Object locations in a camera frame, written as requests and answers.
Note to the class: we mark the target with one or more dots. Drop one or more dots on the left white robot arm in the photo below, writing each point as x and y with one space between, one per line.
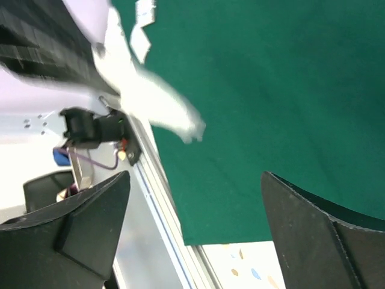
20 94

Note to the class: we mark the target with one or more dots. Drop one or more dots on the white labelled packet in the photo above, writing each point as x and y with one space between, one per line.
139 43

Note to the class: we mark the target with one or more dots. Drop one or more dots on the aluminium rail frame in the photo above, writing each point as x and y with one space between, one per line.
151 252

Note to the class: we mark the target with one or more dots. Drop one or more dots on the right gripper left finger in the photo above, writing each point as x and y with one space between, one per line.
69 244

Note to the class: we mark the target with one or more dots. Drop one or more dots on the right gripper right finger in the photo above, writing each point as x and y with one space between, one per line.
320 244

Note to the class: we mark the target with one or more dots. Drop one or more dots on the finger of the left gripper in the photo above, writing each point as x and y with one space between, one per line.
55 40

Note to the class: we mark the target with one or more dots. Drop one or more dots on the green surgical drape cloth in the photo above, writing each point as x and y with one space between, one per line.
291 87

